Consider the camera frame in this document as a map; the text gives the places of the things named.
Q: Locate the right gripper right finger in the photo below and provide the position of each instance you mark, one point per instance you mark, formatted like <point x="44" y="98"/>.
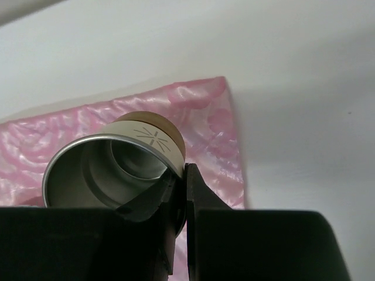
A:
<point x="228" y="244"/>

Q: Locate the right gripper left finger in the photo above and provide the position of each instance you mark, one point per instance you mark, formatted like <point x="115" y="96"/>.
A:
<point x="133" y="242"/>

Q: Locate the brown paper cup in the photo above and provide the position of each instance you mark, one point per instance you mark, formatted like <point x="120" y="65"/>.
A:
<point x="130" y="165"/>

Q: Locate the pink satin cloth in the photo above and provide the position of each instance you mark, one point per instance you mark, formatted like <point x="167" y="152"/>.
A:
<point x="201" y="111"/>

